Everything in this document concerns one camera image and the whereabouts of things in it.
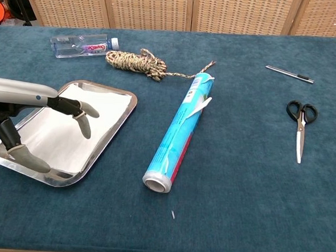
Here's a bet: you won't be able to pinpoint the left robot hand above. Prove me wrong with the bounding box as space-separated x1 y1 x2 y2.
0 76 102 177

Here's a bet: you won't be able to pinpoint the white paper sheet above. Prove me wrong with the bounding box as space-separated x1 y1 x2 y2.
14 80 133 178

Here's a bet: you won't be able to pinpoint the silver metal tray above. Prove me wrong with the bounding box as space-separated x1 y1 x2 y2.
0 75 139 192

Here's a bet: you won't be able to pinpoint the black tripod stand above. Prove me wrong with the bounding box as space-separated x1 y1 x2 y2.
4 0 35 27

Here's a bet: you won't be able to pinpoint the clear plastic water bottle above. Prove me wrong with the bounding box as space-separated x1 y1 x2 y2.
49 30 121 62

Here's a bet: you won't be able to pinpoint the wicker folding screen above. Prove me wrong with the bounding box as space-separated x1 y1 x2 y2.
17 0 336 44

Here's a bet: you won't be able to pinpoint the blue cling film roll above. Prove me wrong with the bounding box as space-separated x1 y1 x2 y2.
141 68 217 197

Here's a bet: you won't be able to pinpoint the teal carpet table cover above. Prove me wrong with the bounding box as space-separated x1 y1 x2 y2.
0 17 336 252

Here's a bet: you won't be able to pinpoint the silver and black pen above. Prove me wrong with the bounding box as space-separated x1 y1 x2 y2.
264 64 315 84

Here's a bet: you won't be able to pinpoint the braided camouflage rope bundle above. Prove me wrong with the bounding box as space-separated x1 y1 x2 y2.
104 46 218 86

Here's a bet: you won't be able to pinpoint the black handled scissors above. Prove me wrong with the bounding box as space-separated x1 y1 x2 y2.
282 100 319 165

